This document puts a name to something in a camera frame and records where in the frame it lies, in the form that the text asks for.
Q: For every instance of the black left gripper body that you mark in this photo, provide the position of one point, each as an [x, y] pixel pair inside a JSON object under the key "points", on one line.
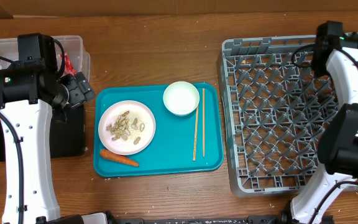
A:
{"points": [[78, 92]]}

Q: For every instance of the red snack wrapper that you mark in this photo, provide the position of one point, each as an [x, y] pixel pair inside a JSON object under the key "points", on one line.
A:
{"points": [[69, 68]]}

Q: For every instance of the white bowl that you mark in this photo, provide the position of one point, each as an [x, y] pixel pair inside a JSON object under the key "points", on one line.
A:
{"points": [[181, 98]]}

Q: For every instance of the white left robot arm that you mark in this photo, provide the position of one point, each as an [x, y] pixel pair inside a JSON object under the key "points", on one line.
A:
{"points": [[32, 88]]}

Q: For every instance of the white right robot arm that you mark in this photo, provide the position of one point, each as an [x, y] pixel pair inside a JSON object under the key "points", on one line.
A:
{"points": [[335, 54]]}

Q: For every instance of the clear plastic bin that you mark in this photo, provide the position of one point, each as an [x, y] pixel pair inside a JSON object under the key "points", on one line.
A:
{"points": [[72, 44]]}

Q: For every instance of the black tray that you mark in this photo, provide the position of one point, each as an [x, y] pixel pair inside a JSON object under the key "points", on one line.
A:
{"points": [[67, 132]]}

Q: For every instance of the peanut shells and rice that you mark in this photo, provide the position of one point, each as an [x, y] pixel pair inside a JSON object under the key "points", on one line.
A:
{"points": [[127, 125]]}

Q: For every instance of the pink plate with food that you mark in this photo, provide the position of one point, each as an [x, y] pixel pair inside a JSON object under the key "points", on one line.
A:
{"points": [[126, 148]]}

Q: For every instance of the orange carrot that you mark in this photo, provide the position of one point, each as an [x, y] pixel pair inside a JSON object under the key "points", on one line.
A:
{"points": [[108, 155]]}

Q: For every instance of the teal serving tray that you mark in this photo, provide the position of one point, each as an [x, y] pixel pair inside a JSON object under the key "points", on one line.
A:
{"points": [[171, 150]]}

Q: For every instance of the grey dish rack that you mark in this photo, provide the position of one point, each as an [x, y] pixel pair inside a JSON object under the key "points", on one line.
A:
{"points": [[275, 113]]}

